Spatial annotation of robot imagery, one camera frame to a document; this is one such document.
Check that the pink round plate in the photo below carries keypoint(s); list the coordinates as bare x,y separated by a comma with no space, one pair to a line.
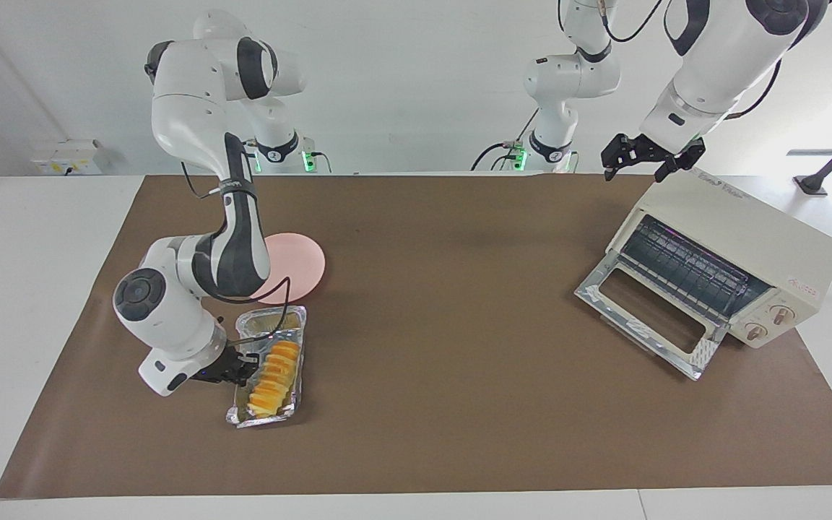
297,263

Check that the metal oven rack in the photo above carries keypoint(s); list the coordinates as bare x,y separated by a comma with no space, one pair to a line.
690,263

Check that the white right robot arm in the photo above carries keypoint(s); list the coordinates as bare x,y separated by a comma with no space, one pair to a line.
199,94

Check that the cream toaster oven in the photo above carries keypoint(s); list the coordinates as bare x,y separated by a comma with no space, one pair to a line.
748,224

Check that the white wall socket box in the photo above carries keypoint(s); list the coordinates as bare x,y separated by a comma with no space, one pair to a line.
66,157

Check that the brown table mat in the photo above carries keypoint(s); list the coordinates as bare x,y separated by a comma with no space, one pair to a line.
459,404

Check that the cream oven knob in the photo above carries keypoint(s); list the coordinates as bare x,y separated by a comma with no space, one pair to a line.
755,332
782,315

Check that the aluminium foil tray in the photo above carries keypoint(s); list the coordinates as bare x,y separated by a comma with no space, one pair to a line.
299,339

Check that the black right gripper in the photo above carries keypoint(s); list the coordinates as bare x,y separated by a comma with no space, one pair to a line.
221,365

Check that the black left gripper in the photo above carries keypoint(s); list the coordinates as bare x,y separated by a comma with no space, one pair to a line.
651,148

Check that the yellow twisted bread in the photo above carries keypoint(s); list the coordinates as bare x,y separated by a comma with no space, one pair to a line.
275,379

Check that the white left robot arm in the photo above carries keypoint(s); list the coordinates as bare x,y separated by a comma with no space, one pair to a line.
719,58

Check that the glass oven door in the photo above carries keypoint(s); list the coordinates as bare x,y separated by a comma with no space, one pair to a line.
647,328

